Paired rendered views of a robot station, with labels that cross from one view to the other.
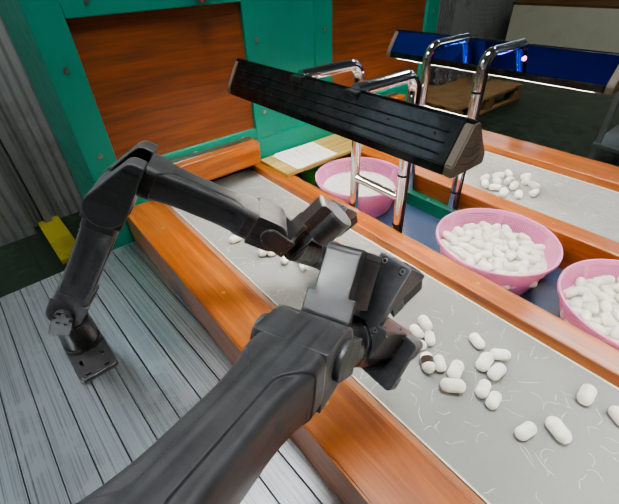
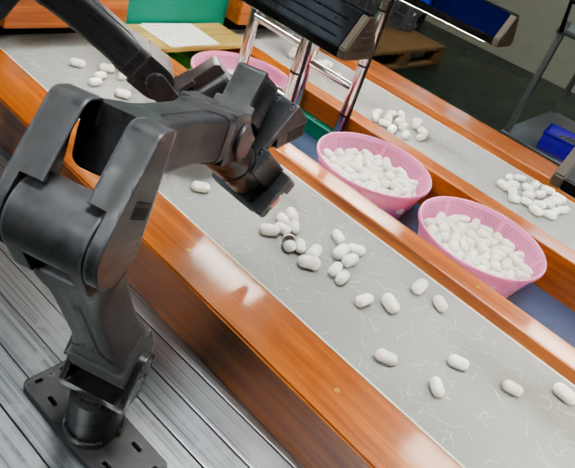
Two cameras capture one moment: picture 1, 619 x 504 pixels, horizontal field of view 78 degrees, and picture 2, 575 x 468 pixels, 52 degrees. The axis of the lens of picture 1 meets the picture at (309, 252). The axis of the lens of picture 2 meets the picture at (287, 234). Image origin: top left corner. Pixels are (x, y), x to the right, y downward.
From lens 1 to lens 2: 0.38 m
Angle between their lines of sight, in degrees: 17
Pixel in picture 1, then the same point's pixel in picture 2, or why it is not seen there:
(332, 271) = (240, 83)
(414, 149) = (316, 28)
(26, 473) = not seen: outside the picture
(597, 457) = (415, 326)
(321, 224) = (211, 84)
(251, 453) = (194, 133)
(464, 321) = (329, 222)
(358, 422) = (218, 268)
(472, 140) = (365, 31)
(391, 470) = (244, 302)
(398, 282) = (286, 115)
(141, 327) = not seen: outside the picture
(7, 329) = not seen: outside the picture
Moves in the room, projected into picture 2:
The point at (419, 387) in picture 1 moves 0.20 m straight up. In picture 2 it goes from (278, 261) to (316, 155)
